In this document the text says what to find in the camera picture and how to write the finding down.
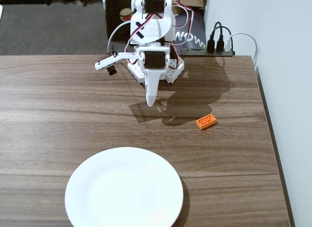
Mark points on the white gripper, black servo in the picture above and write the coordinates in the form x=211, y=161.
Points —
x=153, y=61

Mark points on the orange lego block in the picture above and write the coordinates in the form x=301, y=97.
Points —
x=206, y=121

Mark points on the white round plate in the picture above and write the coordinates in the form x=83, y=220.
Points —
x=122, y=188

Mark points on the black usb hub strip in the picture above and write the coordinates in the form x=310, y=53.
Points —
x=195, y=52

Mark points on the dark poster with white letters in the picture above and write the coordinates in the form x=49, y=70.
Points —
x=195, y=29

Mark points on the round yellow red sticker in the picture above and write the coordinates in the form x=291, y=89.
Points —
x=124, y=15

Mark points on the dark cabinet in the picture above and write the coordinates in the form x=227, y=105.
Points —
x=114, y=7

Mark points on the brown cardboard box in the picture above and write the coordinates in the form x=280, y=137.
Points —
x=192, y=0

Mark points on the wrist camera on white mount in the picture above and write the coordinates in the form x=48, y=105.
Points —
x=104, y=63

